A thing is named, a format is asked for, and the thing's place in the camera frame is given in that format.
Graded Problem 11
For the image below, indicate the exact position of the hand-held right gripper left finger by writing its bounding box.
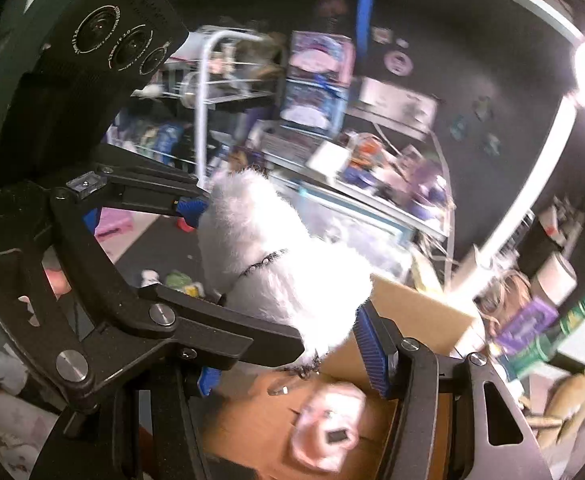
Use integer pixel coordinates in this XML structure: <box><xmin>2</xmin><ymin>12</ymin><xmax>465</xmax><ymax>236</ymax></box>
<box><xmin>37</xmin><ymin>347</ymin><xmax>222</xmax><ymax>480</ymax></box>

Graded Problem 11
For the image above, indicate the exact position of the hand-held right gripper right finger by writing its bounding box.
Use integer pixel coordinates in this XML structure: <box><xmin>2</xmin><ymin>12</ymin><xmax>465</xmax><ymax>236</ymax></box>
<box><xmin>353</xmin><ymin>305</ymin><xmax>553</xmax><ymax>480</ymax></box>

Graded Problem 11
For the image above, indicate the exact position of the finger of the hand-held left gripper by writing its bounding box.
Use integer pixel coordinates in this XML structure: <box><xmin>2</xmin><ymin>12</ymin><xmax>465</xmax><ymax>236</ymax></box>
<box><xmin>67</xmin><ymin>164</ymin><xmax>211</xmax><ymax>231</ymax></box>
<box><xmin>0</xmin><ymin>192</ymin><xmax>303</xmax><ymax>408</ymax></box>

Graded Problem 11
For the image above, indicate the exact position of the brown cardboard box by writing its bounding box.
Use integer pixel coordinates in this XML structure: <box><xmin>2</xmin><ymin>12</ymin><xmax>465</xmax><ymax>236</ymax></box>
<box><xmin>197</xmin><ymin>274</ymin><xmax>483</xmax><ymax>480</ymax></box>

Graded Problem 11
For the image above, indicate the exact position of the white fluffy plush toy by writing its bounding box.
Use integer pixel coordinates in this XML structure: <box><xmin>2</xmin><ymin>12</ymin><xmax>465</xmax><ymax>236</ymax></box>
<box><xmin>196</xmin><ymin>166</ymin><xmax>374</xmax><ymax>367</ymax></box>

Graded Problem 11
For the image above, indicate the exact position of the person's left hand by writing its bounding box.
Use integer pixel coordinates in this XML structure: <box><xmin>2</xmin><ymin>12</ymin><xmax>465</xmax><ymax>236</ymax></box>
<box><xmin>45</xmin><ymin>267</ymin><xmax>73</xmax><ymax>297</ymax></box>

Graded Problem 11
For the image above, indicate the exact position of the pale pink plush toy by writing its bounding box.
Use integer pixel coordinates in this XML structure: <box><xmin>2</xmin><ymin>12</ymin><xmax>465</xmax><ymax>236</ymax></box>
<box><xmin>290</xmin><ymin>381</ymin><xmax>368</xmax><ymax>473</ymax></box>

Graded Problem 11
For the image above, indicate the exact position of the pink tissue packet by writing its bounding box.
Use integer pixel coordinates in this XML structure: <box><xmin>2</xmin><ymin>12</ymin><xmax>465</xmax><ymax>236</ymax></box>
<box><xmin>95</xmin><ymin>210</ymin><xmax>133</xmax><ymax>241</ymax></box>

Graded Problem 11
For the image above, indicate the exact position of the flat white box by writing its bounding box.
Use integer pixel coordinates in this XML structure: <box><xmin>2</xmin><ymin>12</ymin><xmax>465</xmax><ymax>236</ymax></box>
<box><xmin>307</xmin><ymin>141</ymin><xmax>348</xmax><ymax>173</ymax></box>

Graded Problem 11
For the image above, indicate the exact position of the purple card box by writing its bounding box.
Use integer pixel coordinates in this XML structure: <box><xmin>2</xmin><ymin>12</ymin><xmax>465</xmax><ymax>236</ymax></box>
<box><xmin>495</xmin><ymin>297</ymin><xmax>558</xmax><ymax>356</ymax></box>

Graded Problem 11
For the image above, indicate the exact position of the blue cartoon character box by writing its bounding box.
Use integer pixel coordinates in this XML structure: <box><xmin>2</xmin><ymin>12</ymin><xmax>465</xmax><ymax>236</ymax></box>
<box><xmin>280</xmin><ymin>80</ymin><xmax>348</xmax><ymax>136</ymax></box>

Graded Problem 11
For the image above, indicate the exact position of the purple globe figure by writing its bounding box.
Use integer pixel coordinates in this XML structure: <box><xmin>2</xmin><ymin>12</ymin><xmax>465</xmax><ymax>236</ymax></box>
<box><xmin>413</xmin><ymin>160</ymin><xmax>448</xmax><ymax>211</ymax></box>

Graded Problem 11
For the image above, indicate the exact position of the orange-haired figurine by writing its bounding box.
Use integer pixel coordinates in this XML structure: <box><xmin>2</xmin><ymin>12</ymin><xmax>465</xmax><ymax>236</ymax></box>
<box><xmin>347</xmin><ymin>132</ymin><xmax>388</xmax><ymax>171</ymax></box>

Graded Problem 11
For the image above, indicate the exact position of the white cylindrical humidifier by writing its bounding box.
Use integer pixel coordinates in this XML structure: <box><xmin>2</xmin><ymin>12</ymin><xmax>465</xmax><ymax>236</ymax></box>
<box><xmin>533</xmin><ymin>255</ymin><xmax>578</xmax><ymax>306</ymax></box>

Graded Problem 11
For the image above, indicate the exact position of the beige plush toy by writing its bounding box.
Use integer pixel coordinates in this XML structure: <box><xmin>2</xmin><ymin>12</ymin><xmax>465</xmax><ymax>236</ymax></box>
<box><xmin>537</xmin><ymin>372</ymin><xmax>585</xmax><ymax>446</ymax></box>

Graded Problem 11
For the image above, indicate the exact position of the green glass bottle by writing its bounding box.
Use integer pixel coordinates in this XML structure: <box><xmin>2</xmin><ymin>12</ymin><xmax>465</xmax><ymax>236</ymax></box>
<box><xmin>517</xmin><ymin>290</ymin><xmax>585</xmax><ymax>376</ymax></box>

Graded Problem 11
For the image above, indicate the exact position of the black pen holder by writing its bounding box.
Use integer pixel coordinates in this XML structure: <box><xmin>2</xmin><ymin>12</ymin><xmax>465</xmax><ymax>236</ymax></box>
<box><xmin>523</xmin><ymin>200</ymin><xmax>585</xmax><ymax>261</ymax></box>

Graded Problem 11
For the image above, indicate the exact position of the white desk lamp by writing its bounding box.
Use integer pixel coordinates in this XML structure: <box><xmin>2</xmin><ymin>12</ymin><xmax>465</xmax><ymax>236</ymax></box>
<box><xmin>447</xmin><ymin>35</ymin><xmax>585</xmax><ymax>291</ymax></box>

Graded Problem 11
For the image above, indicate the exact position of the blue ribbon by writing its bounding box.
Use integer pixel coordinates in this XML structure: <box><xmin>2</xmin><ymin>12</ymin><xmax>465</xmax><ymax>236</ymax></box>
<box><xmin>320</xmin><ymin>0</ymin><xmax>376</xmax><ymax>61</ymax></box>

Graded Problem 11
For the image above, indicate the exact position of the white wire rack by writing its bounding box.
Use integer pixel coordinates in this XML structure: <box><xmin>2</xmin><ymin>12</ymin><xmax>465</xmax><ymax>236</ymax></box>
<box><xmin>122</xmin><ymin>30</ymin><xmax>273</xmax><ymax>181</ymax></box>

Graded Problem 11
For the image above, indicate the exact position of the white wall socket panel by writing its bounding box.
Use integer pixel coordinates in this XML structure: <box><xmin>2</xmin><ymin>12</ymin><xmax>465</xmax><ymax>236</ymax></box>
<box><xmin>357</xmin><ymin>77</ymin><xmax>438</xmax><ymax>131</ymax></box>

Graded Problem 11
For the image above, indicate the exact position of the round purple wall sticker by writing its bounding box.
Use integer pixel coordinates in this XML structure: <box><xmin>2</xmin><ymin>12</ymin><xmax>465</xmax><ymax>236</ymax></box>
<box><xmin>385</xmin><ymin>50</ymin><xmax>413</xmax><ymax>77</ymax></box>

